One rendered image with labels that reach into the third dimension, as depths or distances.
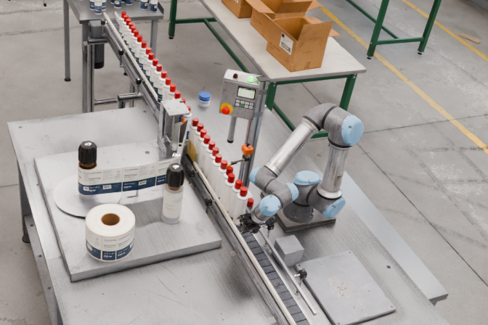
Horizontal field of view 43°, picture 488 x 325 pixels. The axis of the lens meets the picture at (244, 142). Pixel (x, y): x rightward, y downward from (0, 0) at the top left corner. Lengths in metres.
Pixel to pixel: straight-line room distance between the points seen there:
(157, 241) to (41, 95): 2.81
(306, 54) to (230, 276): 2.11
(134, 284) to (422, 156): 3.26
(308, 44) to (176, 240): 2.06
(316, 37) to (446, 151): 1.75
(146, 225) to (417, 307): 1.24
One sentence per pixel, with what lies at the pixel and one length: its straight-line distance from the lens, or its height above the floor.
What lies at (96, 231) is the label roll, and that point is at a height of 1.02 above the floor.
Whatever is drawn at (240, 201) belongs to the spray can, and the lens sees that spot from 2.82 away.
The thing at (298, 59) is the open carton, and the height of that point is 0.88.
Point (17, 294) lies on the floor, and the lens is 3.79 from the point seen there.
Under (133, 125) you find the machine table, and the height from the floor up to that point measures 0.83.
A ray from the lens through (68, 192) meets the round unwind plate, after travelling 3.01.
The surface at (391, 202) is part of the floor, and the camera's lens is 4.77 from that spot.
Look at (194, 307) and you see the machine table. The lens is 2.63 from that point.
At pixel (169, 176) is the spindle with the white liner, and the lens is 2.71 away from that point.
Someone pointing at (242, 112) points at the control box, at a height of 1.32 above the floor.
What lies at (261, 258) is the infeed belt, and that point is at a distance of 2.79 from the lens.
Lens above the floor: 2.85
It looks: 35 degrees down
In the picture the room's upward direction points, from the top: 10 degrees clockwise
